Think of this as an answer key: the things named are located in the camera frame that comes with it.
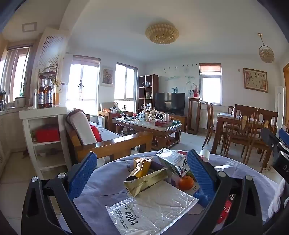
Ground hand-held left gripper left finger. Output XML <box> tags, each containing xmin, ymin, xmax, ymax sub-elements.
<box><xmin>21</xmin><ymin>151</ymin><xmax>98</xmax><ymax>235</ymax></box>

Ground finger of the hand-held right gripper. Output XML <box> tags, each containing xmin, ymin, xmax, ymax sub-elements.
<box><xmin>278</xmin><ymin>128</ymin><xmax>289</xmax><ymax>147</ymax></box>
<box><xmin>261</xmin><ymin>128</ymin><xmax>282</xmax><ymax>159</ymax></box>

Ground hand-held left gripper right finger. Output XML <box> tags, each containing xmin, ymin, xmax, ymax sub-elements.
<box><xmin>187</xmin><ymin>149</ymin><xmax>264</xmax><ymax>235</ymax></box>

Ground blue packet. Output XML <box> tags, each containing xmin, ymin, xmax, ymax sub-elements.
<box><xmin>193</xmin><ymin>190</ymin><xmax>209</xmax><ymax>207</ymax></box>

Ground red packet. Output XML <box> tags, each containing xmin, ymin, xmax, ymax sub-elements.
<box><xmin>217</xmin><ymin>194</ymin><xmax>233</xmax><ymax>224</ymax></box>

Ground large gold snack bag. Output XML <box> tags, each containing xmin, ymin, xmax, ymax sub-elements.
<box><xmin>123</xmin><ymin>168</ymin><xmax>173</xmax><ymax>197</ymax></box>

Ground white bubble mailer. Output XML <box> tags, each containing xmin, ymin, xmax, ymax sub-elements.
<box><xmin>106</xmin><ymin>181</ymin><xmax>199</xmax><ymax>235</ymax></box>

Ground small gold snack bag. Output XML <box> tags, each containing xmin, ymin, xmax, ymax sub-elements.
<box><xmin>130</xmin><ymin>157</ymin><xmax>153</xmax><ymax>179</ymax></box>

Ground person's right hand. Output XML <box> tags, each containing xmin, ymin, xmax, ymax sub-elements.
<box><xmin>268</xmin><ymin>178</ymin><xmax>289</xmax><ymax>218</ymax></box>

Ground orange tangerine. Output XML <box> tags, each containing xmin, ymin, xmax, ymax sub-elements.
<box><xmin>178</xmin><ymin>176</ymin><xmax>195</xmax><ymax>191</ymax></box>

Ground white flat box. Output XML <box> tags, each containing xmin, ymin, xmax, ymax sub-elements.
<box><xmin>213</xmin><ymin>165</ymin><xmax>235</xmax><ymax>172</ymax></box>

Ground white standing air conditioner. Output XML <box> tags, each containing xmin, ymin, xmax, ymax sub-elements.
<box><xmin>275</xmin><ymin>86</ymin><xmax>284</xmax><ymax>127</ymax></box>

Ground red cushion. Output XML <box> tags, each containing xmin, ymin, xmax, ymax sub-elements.
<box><xmin>90</xmin><ymin>125</ymin><xmax>103</xmax><ymax>142</ymax></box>

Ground wooden dining table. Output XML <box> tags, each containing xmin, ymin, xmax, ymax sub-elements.
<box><xmin>210</xmin><ymin>112</ymin><xmax>278</xmax><ymax>156</ymax></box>

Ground red box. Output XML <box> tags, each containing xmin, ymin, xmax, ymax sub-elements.
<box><xmin>35</xmin><ymin>127</ymin><xmax>61</xmax><ymax>143</ymax></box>

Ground wooden sofa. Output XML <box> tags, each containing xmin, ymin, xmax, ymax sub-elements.
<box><xmin>65</xmin><ymin>109</ymin><xmax>153</xmax><ymax>168</ymax></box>

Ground wooden television cabinet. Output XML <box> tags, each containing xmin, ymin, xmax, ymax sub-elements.
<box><xmin>169</xmin><ymin>114</ymin><xmax>187</xmax><ymax>133</ymax></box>

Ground wide framed floral picture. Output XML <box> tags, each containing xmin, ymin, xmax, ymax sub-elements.
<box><xmin>243</xmin><ymin>68</ymin><xmax>269</xmax><ymax>93</ymax></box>

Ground tall wooden plant stand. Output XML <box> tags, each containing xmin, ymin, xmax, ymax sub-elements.
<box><xmin>188</xmin><ymin>97</ymin><xmax>202</xmax><ymax>135</ymax></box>

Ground wooden armchair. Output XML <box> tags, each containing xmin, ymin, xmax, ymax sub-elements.
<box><xmin>98</xmin><ymin>102</ymin><xmax>133</xmax><ymax>131</ymax></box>

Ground white shelf unit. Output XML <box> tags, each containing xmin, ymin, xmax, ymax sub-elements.
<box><xmin>19</xmin><ymin>107</ymin><xmax>68</xmax><ymax>180</ymax></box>

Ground wooden coffee table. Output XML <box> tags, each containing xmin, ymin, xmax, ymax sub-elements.
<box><xmin>116</xmin><ymin>116</ymin><xmax>182</xmax><ymax>151</ymax></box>

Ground white woven basket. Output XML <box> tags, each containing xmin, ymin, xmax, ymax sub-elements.
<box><xmin>149</xmin><ymin>111</ymin><xmax>165</xmax><ymax>121</ymax></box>

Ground window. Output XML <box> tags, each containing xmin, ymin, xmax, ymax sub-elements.
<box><xmin>0</xmin><ymin>45</ymin><xmax>32</xmax><ymax>100</ymax></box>
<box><xmin>114</xmin><ymin>63</ymin><xmax>138</xmax><ymax>113</ymax></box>
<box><xmin>68</xmin><ymin>55</ymin><xmax>100</xmax><ymax>109</ymax></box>
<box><xmin>199</xmin><ymin>63</ymin><xmax>222</xmax><ymax>105</ymax></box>

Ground black television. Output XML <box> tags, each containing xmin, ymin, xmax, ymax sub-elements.
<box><xmin>154</xmin><ymin>92</ymin><xmax>186</xmax><ymax>116</ymax></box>

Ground gold pendant lamp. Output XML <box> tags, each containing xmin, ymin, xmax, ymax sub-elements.
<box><xmin>257</xmin><ymin>33</ymin><xmax>275</xmax><ymax>62</ymax></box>

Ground brown glass bottle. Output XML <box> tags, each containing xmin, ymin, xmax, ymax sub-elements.
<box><xmin>37</xmin><ymin>76</ymin><xmax>47</xmax><ymax>109</ymax></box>
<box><xmin>45</xmin><ymin>77</ymin><xmax>54</xmax><ymax>108</ymax></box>

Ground wooden bookshelf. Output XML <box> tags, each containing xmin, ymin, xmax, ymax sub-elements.
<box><xmin>137</xmin><ymin>74</ymin><xmax>159</xmax><ymax>113</ymax></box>

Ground framed sunflower picture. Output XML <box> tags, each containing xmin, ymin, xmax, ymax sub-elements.
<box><xmin>100</xmin><ymin>66</ymin><xmax>114</xmax><ymax>87</ymax></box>

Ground white lattice partition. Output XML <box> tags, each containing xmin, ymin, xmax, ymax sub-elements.
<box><xmin>30</xmin><ymin>28</ymin><xmax>68</xmax><ymax>106</ymax></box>

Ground round gold ceiling lamp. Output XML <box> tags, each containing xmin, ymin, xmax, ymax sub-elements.
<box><xmin>145</xmin><ymin>23</ymin><xmax>179</xmax><ymax>44</ymax></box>

